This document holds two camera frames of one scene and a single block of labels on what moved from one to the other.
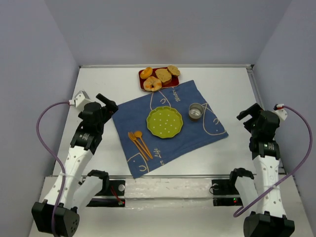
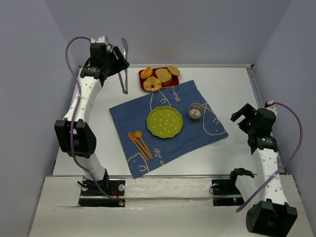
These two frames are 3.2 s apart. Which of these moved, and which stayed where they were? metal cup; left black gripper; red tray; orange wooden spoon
Moved: left black gripper
Stayed: metal cup; orange wooden spoon; red tray
